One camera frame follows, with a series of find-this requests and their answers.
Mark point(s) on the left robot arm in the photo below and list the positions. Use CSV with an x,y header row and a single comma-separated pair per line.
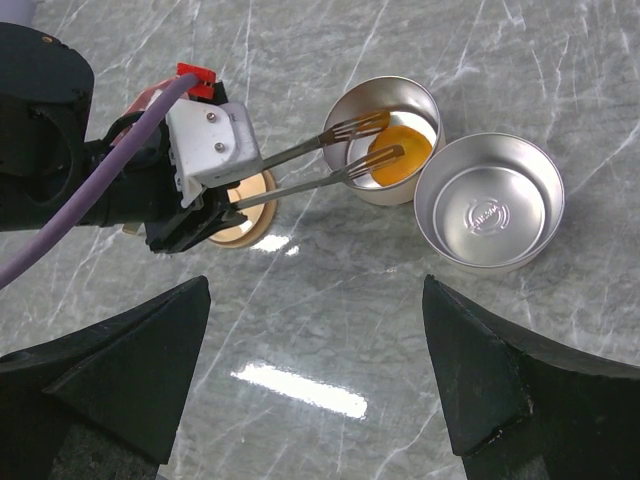
x,y
46,94

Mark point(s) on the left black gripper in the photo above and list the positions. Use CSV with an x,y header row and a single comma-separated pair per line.
x,y
145,193

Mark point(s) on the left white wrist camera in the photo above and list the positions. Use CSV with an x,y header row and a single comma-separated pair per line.
x,y
210,146

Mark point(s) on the orange egg yolk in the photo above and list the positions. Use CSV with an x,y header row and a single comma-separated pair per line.
x,y
417,149

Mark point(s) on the pink polka dot plate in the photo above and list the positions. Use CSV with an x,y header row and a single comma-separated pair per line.
x,y
141,103

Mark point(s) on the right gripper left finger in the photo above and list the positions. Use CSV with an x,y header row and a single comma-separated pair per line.
x,y
104,402

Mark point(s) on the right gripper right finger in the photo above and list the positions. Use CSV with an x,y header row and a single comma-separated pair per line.
x,y
518,405

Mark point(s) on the beige round lid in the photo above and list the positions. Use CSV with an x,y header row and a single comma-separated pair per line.
x,y
258,218

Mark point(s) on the beige steel container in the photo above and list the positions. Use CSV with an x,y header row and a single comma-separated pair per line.
x,y
415,125
489,203

